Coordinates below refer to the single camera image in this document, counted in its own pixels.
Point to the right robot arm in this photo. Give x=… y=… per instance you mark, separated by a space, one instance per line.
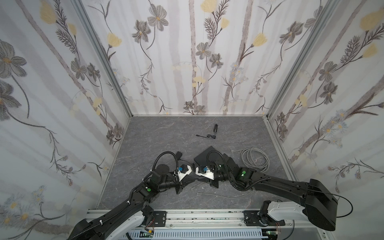
x=307 y=201

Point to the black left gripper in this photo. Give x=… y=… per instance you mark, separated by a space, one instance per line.
x=182 y=180

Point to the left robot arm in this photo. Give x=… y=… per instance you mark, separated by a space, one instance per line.
x=135 y=210

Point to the white slotted cable duct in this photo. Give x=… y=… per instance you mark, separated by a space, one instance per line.
x=202 y=234

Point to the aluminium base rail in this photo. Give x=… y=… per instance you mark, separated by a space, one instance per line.
x=219 y=219

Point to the grey flat network switch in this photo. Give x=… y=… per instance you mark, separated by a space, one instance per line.
x=210 y=155

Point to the aluminium corner frame right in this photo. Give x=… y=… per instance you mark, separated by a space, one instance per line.
x=314 y=35

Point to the aluminium corner frame left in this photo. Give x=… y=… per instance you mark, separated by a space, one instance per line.
x=101 y=53

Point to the aluminium corner frame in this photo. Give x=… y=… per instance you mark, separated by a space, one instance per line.
x=314 y=35
x=101 y=53

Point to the black ribbed network switch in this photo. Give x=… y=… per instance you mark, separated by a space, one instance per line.
x=188 y=179

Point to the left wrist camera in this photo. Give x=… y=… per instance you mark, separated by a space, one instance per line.
x=183 y=171

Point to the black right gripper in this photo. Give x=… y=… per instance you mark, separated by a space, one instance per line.
x=212 y=180

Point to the black power adapter with cable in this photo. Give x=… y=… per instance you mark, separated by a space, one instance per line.
x=179 y=158

